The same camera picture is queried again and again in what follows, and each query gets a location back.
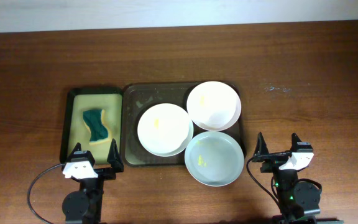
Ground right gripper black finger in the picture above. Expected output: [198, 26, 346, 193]
[254, 132, 269, 156]
[290, 133, 301, 152]

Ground green and yellow sponge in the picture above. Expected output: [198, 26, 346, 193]
[83, 109, 112, 145]

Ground light grey plate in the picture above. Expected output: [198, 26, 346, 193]
[185, 131, 245, 187]

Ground white plate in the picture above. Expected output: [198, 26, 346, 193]
[186, 81, 241, 131]
[137, 103, 194, 157]

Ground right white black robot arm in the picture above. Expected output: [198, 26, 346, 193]
[248, 133, 323, 223]

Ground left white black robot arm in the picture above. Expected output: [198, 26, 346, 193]
[62, 139, 124, 224]

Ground small black soapy water tray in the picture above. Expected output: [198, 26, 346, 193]
[60, 86, 123, 166]

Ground large dark brown tray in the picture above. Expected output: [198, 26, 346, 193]
[120, 81, 247, 167]

